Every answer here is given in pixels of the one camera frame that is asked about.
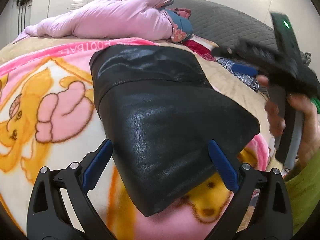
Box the black leather jacket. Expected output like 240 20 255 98
89 45 260 217

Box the green sleeved right forearm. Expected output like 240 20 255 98
285 150 320 235

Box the person's right hand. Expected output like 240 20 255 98
257 75 319 170

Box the blue grey patterned cloth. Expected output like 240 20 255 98
216 56 261 91

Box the beige bed cover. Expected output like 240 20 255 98
1 37 271 142

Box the red and cream blanket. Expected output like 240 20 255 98
182 35 218 61

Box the blue floral garment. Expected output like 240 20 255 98
161 8 193 43

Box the pink cartoon fleece blanket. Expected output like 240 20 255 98
0 37 270 240

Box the light pink padded coat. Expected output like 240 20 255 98
14 0 174 42

